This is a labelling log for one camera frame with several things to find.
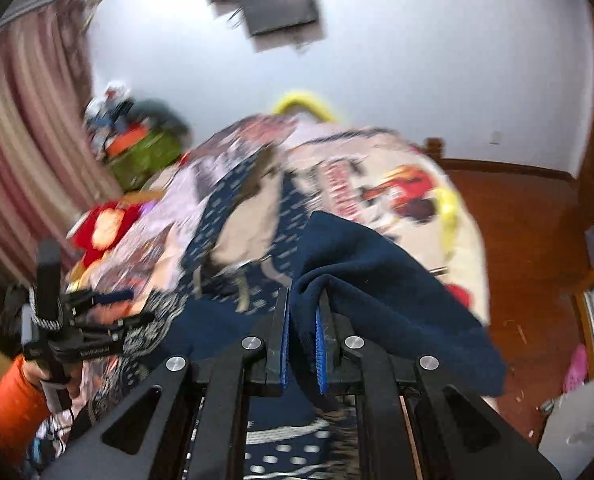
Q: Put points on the white wall socket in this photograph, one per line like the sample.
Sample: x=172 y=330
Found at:
x=495 y=138

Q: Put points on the green patterned storage box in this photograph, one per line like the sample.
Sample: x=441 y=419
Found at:
x=134 y=166

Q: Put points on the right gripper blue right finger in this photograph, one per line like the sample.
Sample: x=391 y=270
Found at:
x=350 y=365

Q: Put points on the small black wall monitor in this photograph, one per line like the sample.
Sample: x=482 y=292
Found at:
x=265 y=16

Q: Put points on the clutter pile of clothes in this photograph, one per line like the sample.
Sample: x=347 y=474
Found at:
x=106 y=114

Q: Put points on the navy patterned hooded garment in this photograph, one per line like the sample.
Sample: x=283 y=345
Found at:
x=258 y=237

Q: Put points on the printed newspaper pattern bedspread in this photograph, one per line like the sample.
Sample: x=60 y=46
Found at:
x=370 y=176

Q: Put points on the grey plush pillow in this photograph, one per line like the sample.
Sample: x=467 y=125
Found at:
x=158 y=115

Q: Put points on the wooden bed post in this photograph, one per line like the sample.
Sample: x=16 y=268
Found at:
x=433 y=148

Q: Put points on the red gold striped curtain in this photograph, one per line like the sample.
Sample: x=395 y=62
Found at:
x=49 y=175

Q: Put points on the pink slipper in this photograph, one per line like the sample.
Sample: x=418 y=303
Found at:
x=578 y=370

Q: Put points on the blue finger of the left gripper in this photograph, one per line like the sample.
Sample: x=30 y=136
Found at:
x=120 y=326
x=85 y=299

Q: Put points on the orange box on pile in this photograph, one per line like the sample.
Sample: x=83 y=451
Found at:
x=126 y=140

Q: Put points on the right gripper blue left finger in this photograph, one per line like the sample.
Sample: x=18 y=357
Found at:
x=255 y=365

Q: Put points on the orange sleeve left forearm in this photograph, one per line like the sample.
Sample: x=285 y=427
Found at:
x=22 y=410

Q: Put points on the red plush toy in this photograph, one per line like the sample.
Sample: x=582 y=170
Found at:
x=102 y=228

